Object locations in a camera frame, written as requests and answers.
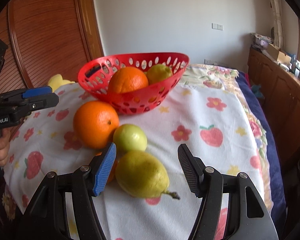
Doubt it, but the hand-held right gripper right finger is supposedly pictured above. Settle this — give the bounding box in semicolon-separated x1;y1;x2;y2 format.
177;144;279;240

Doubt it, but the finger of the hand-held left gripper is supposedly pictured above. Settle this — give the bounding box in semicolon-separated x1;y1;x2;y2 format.
2;86;53;100
5;92;60;117

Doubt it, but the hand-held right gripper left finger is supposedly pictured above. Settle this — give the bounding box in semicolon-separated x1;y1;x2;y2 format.
16;142;117;240

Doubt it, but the yellow pear with stem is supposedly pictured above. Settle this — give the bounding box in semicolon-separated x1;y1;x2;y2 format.
115;150;181;200

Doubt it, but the red perforated plastic basket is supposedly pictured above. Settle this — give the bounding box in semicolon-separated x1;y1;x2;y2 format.
77;52;190;115

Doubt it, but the large orange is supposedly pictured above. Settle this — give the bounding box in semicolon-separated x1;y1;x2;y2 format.
73;100;120;150
107;66;149;94

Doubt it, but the large yellow pear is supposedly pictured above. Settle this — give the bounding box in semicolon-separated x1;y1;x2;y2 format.
144;64;173;85

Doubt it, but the person's left hand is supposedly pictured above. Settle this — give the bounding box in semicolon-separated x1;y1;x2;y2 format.
0;129;12;165

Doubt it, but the small mandarin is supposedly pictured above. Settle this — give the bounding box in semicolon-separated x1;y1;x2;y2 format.
95;151;119;183

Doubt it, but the yellow plush toy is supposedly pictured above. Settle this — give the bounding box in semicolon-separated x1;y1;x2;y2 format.
47;74;76;93

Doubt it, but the green apple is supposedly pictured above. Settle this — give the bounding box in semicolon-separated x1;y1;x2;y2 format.
112;124;148;154

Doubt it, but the white floral strawberry towel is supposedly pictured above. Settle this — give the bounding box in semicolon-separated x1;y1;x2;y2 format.
2;80;272;240

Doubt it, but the brown wooden wardrobe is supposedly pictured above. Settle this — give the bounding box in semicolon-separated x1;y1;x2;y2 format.
0;0;106;143

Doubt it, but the cream floral bedsheet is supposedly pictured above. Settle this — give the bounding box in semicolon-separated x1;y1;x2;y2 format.
181;63;277;208

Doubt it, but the dark blue blanket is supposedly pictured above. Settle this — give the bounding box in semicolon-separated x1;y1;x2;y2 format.
236;70;288;233

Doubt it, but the teal cloth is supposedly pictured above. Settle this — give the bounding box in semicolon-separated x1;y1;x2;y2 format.
249;83;265;98

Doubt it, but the brown wooden cabinet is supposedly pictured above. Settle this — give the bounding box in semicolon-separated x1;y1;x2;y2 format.
247;47;300;163

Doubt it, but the cardboard box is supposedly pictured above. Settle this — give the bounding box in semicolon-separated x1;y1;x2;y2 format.
267;42;292;65

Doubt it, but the patterned curtain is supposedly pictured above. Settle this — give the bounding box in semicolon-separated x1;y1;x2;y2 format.
264;0;285;46

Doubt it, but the white wall socket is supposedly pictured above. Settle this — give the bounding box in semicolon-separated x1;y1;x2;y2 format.
204;58;225;65

